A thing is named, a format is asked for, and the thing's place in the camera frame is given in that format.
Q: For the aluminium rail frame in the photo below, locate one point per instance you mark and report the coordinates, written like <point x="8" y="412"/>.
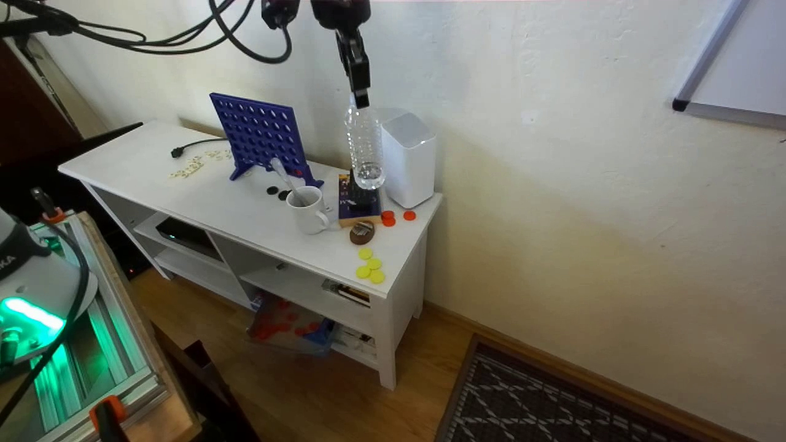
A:
<point x="103" y="357"/>

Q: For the white counter shelf unit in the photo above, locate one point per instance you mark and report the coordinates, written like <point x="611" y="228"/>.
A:
<point x="240" y="240"/>

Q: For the white ceramic mug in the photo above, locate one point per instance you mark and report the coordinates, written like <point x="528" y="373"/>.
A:
<point x="305" y="205"/>

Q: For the metal spoon in mug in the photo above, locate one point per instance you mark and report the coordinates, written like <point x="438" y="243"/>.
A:
<point x="283" y="174"/>

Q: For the orange game disc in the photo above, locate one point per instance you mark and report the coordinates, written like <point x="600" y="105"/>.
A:
<point x="388" y="216"/>
<point x="410" y="215"/>

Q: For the white box appliance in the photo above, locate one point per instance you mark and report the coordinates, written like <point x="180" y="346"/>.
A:
<point x="410" y="154"/>

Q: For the clear plastic bottle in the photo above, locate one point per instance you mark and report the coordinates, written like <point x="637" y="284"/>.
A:
<point x="363" y="148"/>

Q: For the blue connect four grid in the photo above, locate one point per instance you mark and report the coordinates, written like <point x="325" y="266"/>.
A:
<point x="260" y="132"/>

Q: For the white board with dark frame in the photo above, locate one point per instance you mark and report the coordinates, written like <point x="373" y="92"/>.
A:
<point x="740" y="73"/>

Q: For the dark patterned floor rug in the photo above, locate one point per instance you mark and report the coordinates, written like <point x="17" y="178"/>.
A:
<point x="503" y="396"/>

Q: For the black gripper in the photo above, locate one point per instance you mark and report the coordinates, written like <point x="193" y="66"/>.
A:
<point x="356" y="61"/>

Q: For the scrabble letter tiles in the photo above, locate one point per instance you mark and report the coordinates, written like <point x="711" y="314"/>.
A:
<point x="198" y="163"/>

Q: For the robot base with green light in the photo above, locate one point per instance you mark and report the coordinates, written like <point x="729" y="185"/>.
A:
<point x="46" y="282"/>

